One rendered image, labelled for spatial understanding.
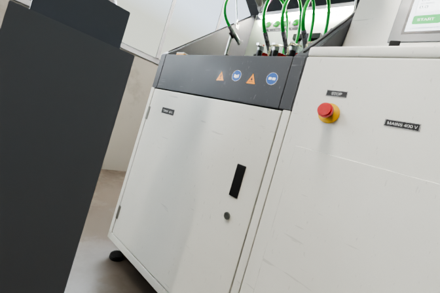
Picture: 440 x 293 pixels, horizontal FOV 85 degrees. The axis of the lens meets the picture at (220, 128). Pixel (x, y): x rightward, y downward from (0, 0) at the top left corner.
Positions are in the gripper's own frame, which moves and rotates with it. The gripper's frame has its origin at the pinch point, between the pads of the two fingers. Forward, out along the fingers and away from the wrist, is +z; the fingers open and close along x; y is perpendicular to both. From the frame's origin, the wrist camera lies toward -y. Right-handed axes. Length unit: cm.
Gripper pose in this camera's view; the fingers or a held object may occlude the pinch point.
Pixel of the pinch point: (261, 10)
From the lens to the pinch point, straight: 116.7
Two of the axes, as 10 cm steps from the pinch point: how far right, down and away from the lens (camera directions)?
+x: 7.4, 2.1, -6.4
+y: -6.2, -1.9, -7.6
